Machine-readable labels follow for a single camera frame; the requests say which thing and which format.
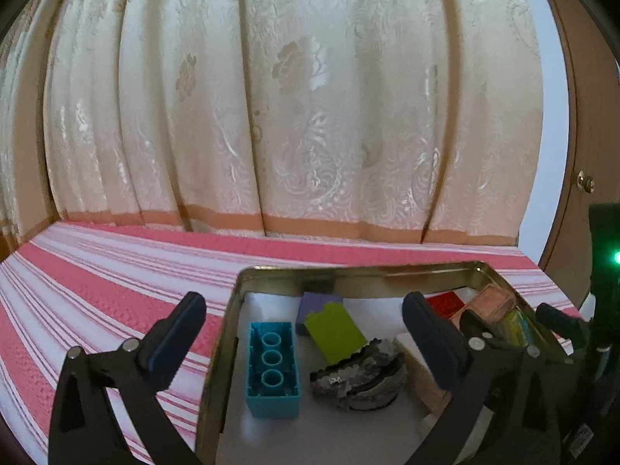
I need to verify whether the gold metal tin box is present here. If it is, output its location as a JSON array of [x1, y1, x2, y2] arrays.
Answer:
[[194, 260, 582, 465]]

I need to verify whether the blue building block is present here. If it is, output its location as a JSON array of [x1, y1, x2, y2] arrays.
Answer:
[[245, 321, 302, 420]]

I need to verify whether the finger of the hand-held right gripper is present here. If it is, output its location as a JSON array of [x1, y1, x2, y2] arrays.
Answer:
[[459, 310, 521, 352], [535, 303, 589, 364]]

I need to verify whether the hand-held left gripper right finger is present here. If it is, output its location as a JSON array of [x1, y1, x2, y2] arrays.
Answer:
[[402, 291, 570, 465]]

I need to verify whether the white paper lining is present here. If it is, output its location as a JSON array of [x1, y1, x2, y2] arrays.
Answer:
[[220, 291, 485, 465]]

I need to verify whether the green white packet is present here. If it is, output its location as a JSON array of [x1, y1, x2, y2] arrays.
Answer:
[[501, 307, 538, 347]]

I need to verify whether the lime green printed block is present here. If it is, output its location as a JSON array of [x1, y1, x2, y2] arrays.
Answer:
[[303, 301, 367, 365]]

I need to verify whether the rose gold compact case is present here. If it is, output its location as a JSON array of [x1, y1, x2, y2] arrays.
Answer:
[[450, 287, 518, 323]]

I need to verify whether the red building block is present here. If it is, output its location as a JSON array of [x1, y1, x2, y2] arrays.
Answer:
[[426, 291, 468, 318]]

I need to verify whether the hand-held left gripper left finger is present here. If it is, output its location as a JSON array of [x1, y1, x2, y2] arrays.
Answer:
[[47, 291, 208, 465]]

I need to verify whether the purple building block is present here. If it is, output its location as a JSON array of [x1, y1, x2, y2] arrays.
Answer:
[[294, 291, 344, 336]]

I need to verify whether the long white box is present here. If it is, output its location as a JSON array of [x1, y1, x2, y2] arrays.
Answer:
[[394, 332, 453, 415]]

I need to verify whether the cream floral curtain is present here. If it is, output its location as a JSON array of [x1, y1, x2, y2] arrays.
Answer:
[[0, 0, 543, 248]]

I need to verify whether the red white striped bed sheet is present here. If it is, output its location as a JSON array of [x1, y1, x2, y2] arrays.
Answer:
[[0, 220, 589, 465]]

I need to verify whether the brown wooden door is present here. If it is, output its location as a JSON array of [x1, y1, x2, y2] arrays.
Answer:
[[533, 0, 620, 277]]

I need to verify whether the grey camouflage cloth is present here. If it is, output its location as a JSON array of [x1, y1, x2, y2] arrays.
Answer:
[[309, 339, 408, 412]]

